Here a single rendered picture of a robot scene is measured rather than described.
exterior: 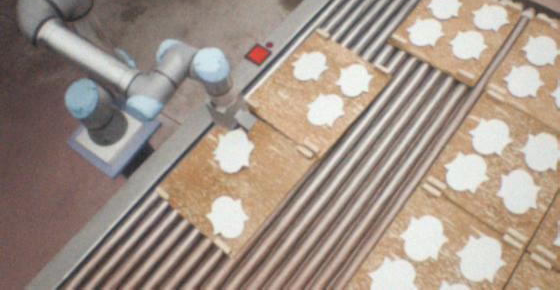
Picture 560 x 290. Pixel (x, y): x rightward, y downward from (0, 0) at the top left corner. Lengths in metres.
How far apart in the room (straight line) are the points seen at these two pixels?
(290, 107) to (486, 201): 0.70
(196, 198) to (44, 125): 1.84
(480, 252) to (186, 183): 0.92
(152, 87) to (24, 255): 1.89
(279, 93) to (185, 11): 1.81
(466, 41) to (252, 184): 0.93
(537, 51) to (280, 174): 1.02
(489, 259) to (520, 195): 0.23
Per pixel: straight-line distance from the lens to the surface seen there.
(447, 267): 1.39
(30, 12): 1.26
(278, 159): 1.46
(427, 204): 1.43
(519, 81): 1.72
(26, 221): 2.90
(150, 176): 1.57
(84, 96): 1.56
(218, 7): 3.24
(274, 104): 1.56
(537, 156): 1.59
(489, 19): 1.86
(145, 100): 1.08
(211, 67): 1.05
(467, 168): 1.49
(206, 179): 1.48
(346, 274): 1.36
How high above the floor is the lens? 2.25
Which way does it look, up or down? 61 degrees down
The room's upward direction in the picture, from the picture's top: 12 degrees counter-clockwise
